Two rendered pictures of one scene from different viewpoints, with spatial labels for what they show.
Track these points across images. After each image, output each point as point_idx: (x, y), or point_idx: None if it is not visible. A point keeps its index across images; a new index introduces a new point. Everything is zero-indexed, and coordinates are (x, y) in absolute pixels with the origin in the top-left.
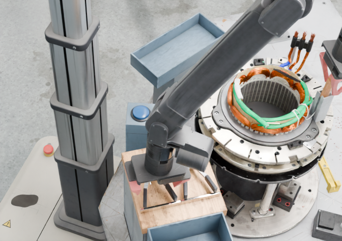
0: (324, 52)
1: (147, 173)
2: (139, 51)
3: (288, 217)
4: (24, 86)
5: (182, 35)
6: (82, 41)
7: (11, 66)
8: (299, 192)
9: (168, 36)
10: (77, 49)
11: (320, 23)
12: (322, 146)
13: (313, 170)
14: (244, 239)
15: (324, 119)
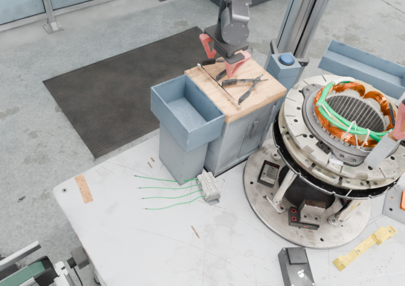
0: None
1: (214, 32)
2: (338, 43)
3: (283, 225)
4: None
5: (379, 71)
6: None
7: None
8: (314, 230)
9: (368, 59)
10: None
11: None
12: (345, 182)
13: (345, 238)
14: (245, 198)
15: (374, 169)
